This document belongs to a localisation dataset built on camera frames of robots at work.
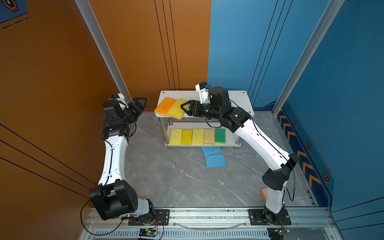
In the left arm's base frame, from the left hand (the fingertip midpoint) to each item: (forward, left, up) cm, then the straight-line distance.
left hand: (144, 100), depth 74 cm
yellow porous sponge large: (0, -13, -29) cm, 32 cm away
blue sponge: (-7, -33, -35) cm, 49 cm away
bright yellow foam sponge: (-1, -20, -29) cm, 35 cm away
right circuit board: (-51, -65, -38) cm, 91 cm away
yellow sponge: (-4, -16, -3) cm, 17 cm away
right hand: (-8, -20, +3) cm, 22 cm away
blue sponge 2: (-14, -38, -35) cm, 54 cm away
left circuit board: (-51, -3, -39) cm, 64 cm away
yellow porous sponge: (-2, -27, -28) cm, 39 cm away
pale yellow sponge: (0, -34, -30) cm, 45 cm away
